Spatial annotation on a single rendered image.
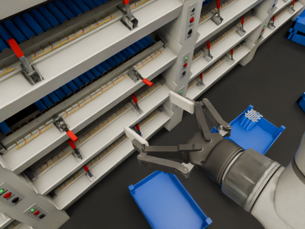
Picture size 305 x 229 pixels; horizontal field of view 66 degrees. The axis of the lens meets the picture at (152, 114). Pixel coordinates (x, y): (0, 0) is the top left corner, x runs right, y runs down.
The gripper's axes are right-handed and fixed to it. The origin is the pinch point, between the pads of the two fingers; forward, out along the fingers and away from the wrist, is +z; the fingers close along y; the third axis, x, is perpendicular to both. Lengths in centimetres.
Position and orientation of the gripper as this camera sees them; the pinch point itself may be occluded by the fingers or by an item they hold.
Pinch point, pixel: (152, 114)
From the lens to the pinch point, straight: 51.9
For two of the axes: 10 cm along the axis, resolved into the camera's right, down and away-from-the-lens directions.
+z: -6.8, -4.5, 5.8
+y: 7.2, -5.7, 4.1
